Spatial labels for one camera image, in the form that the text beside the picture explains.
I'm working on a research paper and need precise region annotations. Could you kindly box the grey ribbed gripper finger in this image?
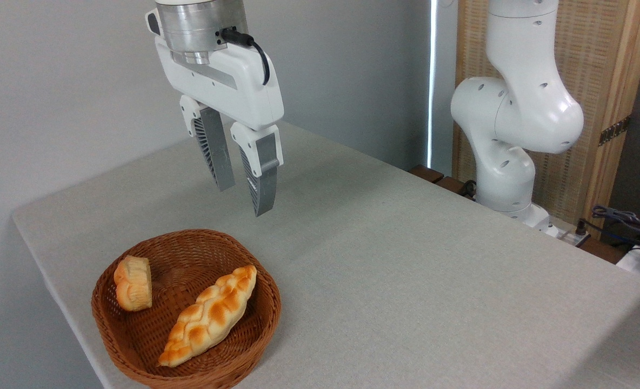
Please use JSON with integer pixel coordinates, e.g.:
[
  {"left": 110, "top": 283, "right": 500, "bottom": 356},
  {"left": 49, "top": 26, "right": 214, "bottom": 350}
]
[
  {"left": 230, "top": 122, "right": 284, "bottom": 217},
  {"left": 179, "top": 95, "right": 236, "bottom": 192}
]

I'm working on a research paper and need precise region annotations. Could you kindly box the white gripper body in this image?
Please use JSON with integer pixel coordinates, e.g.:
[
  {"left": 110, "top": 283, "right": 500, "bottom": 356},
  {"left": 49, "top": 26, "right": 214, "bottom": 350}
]
[{"left": 145, "top": 8, "right": 285, "bottom": 131}]

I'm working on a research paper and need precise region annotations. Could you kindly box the round muffin-shaped bread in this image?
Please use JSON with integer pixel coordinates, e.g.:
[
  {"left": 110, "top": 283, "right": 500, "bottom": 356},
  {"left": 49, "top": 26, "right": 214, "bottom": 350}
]
[{"left": 114, "top": 255, "right": 153, "bottom": 312}]

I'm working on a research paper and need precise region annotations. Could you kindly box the long braided bread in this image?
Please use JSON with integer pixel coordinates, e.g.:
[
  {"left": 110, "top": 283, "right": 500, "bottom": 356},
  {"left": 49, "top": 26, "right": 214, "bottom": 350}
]
[{"left": 158, "top": 264, "right": 258, "bottom": 368}]

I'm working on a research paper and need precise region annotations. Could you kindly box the brown wicker basket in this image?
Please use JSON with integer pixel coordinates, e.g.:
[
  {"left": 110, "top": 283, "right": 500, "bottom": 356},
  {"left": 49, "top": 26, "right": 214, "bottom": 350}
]
[{"left": 91, "top": 229, "right": 282, "bottom": 389}]

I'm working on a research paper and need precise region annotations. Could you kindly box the dark brown wooden slat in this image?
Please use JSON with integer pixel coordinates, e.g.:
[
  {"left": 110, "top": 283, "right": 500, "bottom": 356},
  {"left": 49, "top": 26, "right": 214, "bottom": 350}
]
[
  {"left": 435, "top": 176, "right": 476, "bottom": 202},
  {"left": 408, "top": 164, "right": 445, "bottom": 184},
  {"left": 578, "top": 238, "right": 626, "bottom": 265}
]

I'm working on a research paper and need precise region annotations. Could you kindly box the grey tablecloth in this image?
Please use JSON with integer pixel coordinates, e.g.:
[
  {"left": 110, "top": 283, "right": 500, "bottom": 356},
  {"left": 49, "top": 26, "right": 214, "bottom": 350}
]
[{"left": 12, "top": 120, "right": 640, "bottom": 389}]

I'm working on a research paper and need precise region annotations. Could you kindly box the woven wooden folding screen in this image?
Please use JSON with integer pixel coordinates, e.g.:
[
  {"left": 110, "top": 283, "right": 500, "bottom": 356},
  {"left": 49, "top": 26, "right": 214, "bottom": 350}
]
[{"left": 452, "top": 0, "right": 640, "bottom": 238}]

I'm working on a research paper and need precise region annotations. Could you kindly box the brass screen hinge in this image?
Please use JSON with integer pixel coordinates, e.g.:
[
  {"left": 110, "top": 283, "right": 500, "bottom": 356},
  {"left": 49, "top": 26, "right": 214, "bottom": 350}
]
[{"left": 598, "top": 115, "right": 632, "bottom": 147}]

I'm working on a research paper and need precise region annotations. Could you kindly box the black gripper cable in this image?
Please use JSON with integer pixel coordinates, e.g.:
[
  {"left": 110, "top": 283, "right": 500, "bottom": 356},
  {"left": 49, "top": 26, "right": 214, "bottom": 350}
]
[{"left": 216, "top": 28, "right": 271, "bottom": 86}]

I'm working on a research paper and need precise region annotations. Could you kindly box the dark cable bundle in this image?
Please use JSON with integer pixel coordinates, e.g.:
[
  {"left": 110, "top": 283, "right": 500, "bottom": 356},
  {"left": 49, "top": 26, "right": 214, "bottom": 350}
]
[{"left": 592, "top": 205, "right": 640, "bottom": 245}]

